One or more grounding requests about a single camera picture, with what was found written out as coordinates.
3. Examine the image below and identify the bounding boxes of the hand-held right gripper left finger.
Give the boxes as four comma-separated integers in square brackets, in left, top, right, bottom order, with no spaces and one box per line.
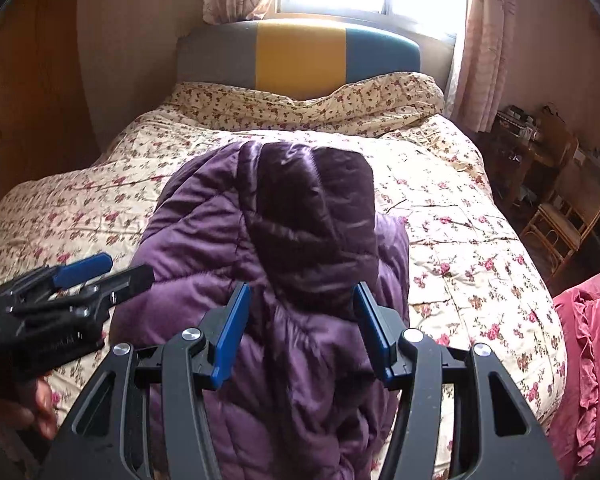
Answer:
[40,282,253,480]

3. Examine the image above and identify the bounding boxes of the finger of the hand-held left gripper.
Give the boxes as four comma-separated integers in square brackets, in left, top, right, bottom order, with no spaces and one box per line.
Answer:
[10,264,155,322]
[0,252,115,307]

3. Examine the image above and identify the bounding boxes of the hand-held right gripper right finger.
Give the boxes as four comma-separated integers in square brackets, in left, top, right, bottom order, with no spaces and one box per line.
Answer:
[352,281,566,480]

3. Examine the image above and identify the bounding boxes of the purple puffer jacket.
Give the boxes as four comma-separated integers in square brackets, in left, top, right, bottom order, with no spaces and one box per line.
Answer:
[111,140,412,480]

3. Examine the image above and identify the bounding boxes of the person's left hand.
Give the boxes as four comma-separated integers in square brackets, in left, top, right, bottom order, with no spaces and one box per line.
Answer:
[0,377,59,441]

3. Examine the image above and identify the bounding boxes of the floral quilt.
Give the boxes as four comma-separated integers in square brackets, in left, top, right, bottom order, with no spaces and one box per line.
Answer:
[0,110,568,480]

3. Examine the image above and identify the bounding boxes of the wooden wardrobe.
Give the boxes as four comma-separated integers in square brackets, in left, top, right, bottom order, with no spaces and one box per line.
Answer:
[0,0,101,201]

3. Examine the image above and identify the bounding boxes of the pink ruffled cloth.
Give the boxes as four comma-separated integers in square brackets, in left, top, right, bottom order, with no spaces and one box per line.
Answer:
[547,265,600,480]

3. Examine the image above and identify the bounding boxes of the floral pillow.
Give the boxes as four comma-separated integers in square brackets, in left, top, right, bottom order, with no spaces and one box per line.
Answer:
[167,71,446,138]

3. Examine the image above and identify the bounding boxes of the rattan chair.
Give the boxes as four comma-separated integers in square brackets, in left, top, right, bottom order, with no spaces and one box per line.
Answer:
[520,160,600,281]

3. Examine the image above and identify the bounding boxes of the wooden side table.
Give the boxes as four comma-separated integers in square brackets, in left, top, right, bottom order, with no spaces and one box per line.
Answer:
[490,105,581,211]

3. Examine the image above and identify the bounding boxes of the grey yellow blue headboard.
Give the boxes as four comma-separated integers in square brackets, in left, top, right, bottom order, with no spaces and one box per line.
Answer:
[176,17,422,101]

